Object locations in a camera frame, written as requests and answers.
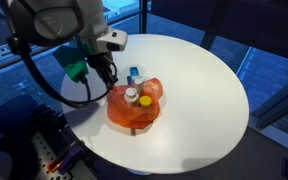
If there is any white table pedestal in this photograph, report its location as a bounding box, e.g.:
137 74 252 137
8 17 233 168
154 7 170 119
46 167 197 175
127 168 152 177

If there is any thick black cable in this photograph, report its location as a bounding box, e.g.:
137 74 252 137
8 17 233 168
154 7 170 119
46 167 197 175
6 34 119 110

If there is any grey perforated mounting plate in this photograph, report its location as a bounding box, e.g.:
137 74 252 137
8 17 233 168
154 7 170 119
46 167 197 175
30 129 75 180

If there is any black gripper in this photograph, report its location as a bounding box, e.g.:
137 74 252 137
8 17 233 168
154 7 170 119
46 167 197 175
85 51 120 90

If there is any orange plastic bag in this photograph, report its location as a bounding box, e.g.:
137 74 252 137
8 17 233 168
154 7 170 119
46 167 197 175
106 77 164 130

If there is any green wrist camera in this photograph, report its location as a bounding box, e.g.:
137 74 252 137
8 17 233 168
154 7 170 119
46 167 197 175
52 45 90 84

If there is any tall white capped bottle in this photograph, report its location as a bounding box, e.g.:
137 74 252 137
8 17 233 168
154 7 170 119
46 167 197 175
133 75 146 96

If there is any white pill bottle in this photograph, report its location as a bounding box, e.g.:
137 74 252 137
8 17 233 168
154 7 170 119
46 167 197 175
123 87 140 107

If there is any slanted dark window beam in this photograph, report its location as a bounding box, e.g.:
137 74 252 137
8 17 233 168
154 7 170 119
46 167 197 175
250 83 288 130

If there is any thin dark window mullion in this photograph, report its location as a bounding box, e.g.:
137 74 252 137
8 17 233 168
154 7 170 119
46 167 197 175
139 0 149 35

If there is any blue capped container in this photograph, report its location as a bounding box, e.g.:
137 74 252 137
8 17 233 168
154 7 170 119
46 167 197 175
127 66 141 86

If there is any orange and purple clamp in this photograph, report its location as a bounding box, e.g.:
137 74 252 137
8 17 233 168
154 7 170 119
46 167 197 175
47 140 85 175

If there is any yellow lid dark jar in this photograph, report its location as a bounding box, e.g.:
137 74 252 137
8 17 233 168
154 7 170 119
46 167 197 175
138 95 153 110

